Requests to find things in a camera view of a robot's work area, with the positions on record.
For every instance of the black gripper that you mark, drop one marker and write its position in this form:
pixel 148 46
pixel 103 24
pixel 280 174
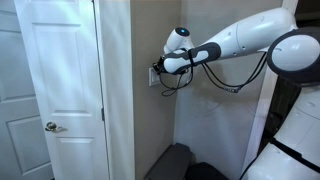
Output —
pixel 159 66

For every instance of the white wall switch plate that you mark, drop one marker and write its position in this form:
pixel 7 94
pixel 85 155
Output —
pixel 153 78

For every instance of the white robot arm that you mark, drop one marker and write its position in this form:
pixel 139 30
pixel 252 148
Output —
pixel 253 33

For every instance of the dark door hinge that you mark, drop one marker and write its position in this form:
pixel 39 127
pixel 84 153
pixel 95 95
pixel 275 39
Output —
pixel 103 114

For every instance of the grey box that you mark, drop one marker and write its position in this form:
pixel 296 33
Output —
pixel 171 161

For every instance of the white panel door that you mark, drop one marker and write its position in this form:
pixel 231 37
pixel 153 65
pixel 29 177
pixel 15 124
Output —
pixel 63 83

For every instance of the white corner trim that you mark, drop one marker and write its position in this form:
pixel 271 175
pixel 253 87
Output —
pixel 263 110

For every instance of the white door frame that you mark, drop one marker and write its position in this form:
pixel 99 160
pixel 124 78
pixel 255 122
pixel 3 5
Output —
pixel 116 90

